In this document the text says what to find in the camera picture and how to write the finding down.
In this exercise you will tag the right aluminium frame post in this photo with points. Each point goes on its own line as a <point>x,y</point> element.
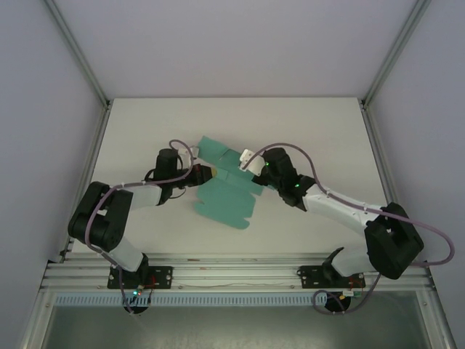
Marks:
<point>396,51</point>

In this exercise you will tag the right small circuit board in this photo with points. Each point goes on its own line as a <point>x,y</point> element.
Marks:
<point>352,293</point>

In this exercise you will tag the right aluminium side rail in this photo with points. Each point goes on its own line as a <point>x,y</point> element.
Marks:
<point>378,152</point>

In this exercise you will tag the aluminium side rail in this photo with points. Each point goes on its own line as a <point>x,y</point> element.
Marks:
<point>91,160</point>
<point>378,152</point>

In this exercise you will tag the left lower frame leg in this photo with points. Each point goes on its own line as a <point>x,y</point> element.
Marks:
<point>36,323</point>

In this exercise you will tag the left small LED circuit board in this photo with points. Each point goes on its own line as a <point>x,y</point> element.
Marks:
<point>137,291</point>

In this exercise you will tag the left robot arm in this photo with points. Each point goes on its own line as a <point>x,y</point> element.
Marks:
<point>101,218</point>

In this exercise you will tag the right lower frame leg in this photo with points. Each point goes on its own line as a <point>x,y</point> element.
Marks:
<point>439,323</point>

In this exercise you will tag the green cardboard box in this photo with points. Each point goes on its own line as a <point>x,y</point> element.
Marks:
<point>225,203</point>

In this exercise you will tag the aluminium frame post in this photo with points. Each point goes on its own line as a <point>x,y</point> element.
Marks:
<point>78,54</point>
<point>396,51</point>

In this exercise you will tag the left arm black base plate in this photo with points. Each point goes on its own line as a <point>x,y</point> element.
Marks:
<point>163,276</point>

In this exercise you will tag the left aluminium side rail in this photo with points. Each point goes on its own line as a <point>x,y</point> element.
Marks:
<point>91,160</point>

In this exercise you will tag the frame leg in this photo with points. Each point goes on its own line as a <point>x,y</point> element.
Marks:
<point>439,323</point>
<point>36,323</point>

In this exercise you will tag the left aluminium frame post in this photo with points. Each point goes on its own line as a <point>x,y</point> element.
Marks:
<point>78,54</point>

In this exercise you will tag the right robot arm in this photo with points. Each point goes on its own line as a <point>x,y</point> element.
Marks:
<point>392,240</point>

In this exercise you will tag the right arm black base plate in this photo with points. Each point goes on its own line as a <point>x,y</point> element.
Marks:
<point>309,276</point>

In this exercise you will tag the aluminium mounting rail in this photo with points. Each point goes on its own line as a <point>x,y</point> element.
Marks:
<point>236,270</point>

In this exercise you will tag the metal sheet panel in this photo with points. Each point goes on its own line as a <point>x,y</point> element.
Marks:
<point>236,327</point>

